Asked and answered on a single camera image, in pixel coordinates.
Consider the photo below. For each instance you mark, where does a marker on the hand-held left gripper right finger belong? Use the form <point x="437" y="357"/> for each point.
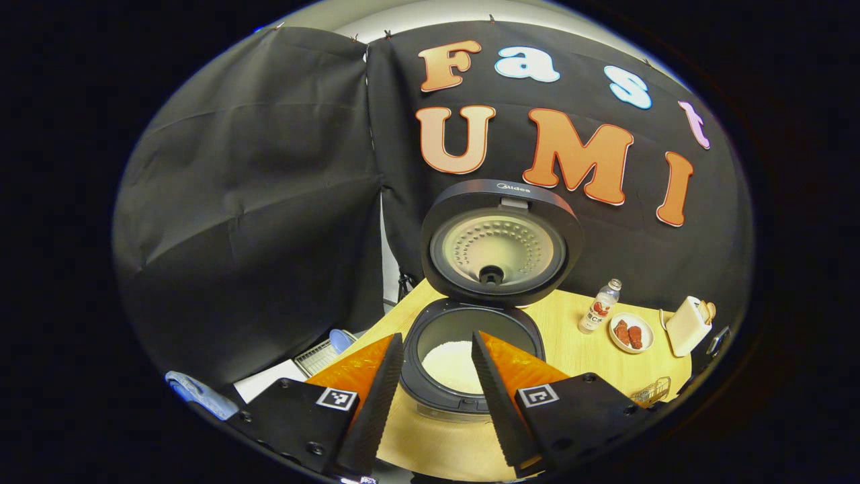
<point x="500" y="410"/>

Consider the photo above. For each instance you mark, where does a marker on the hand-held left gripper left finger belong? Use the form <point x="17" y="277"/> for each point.
<point x="379" y="410"/>

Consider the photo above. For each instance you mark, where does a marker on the heap of white rice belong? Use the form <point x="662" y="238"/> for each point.
<point x="450" y="366"/>

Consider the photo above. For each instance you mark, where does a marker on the black and silver rice cooker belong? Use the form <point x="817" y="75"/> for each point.
<point x="470" y="290"/>

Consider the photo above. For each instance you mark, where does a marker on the metal chopstick holder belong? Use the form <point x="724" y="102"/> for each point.
<point x="652" y="392"/>

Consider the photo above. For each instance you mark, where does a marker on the small blue object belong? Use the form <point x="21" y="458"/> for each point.
<point x="340" y="341"/>

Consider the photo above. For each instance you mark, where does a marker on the black stand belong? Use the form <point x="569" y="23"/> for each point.
<point x="404" y="286"/>

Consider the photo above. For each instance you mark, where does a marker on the clear plastic drink bottle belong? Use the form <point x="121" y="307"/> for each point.
<point x="596" y="312"/>

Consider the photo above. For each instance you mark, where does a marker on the red meat slice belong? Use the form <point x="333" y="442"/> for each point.
<point x="621" y="333"/>
<point x="635" y="338"/>

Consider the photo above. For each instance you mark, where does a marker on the white round plate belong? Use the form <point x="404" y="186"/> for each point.
<point x="646" y="333"/>

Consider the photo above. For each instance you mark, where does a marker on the blue cloth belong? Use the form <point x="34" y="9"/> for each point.
<point x="198" y="393"/>

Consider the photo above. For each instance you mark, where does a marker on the white toaster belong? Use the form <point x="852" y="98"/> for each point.
<point x="682" y="329"/>

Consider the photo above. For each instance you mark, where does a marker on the toast slice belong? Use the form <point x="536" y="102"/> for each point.
<point x="707" y="311"/>

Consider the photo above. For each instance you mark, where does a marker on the black backdrop cloth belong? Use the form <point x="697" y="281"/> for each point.
<point x="269" y="202"/>

